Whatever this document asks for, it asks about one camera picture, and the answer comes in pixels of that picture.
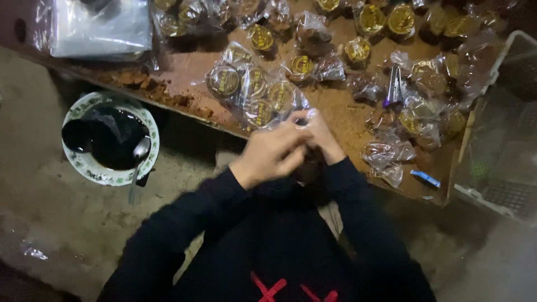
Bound person's left hand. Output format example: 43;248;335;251
230;119;315;190

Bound person's right hand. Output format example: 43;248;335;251
289;109;347;166

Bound clear bag of labelled cakes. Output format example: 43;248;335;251
206;42;315;131

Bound brown cardboard sheet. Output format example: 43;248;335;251
17;0;510;207

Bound black sweater with red crosses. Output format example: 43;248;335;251
97;185;437;302

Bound heap of wrapped round cakes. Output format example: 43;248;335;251
151;0;521;189

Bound small blue and white packet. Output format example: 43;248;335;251
410;169;441;188

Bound pile of brown crumbs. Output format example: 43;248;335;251
98;69;215;120

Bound metal spoon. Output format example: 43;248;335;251
128;136;151;205

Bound white plastic crate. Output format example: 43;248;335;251
453;30;537;227

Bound white bowl with green pattern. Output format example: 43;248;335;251
61;91;160;187

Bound stack of clear plastic bags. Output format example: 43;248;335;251
36;0;154;59

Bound crumpled clear plastic sheet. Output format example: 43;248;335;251
0;210;84;273

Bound purple-handled metal tongs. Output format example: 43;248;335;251
383;64;404;108

